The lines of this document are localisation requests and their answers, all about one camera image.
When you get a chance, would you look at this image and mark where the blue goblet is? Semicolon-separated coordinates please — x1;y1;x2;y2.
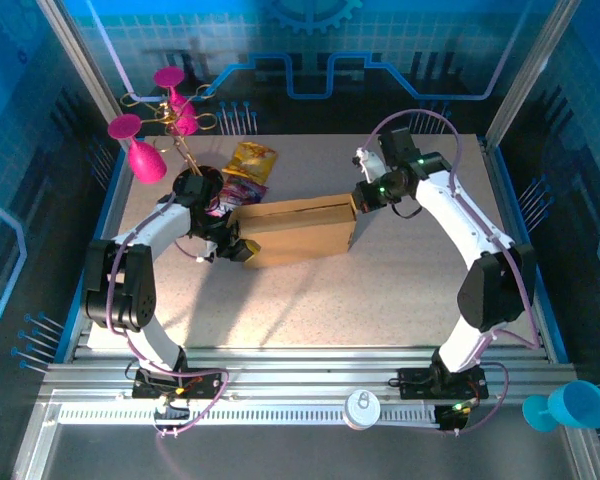
522;379;600;433

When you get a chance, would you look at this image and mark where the aluminium frame rail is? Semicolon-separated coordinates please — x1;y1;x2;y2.
39;347;579;401

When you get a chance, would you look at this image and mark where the brown cardboard paper box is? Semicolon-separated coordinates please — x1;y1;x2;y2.
227;193;359;270

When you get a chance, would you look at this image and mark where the white slotted cable tray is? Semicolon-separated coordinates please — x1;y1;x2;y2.
57;404;441;426

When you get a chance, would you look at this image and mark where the gold glass rack black base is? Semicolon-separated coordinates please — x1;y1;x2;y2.
119;83;226;201

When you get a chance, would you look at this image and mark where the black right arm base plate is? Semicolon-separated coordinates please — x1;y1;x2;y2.
397;367;490;401

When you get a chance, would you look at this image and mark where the aluminium frame post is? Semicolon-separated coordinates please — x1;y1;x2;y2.
33;0;134;121
482;0;584;146

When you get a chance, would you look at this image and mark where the purple candy bag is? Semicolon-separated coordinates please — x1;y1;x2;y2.
207;174;269;217

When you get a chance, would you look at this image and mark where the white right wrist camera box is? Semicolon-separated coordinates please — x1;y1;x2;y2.
355;147;397;184

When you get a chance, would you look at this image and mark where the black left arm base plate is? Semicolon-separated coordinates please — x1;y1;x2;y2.
129;367;224;401

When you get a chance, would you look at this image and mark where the small pink goblet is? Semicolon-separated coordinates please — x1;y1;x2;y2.
153;66;200;136

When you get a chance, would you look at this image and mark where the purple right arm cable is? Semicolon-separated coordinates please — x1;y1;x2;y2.
369;108;541;436

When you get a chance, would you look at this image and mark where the yellow snack bag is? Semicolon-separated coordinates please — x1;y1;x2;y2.
222;141;279;184

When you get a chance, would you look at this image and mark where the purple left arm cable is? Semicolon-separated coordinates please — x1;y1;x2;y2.
104;192;230;441

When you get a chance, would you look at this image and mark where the large pink goblet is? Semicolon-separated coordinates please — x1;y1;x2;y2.
107;113;169;185

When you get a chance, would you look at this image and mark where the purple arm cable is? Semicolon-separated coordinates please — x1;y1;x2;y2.
369;108;541;436
104;192;230;441

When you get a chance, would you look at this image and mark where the silver tin can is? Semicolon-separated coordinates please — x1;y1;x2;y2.
343;389;381;431

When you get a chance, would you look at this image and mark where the black controller board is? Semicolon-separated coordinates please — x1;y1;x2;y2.
437;399;474;432

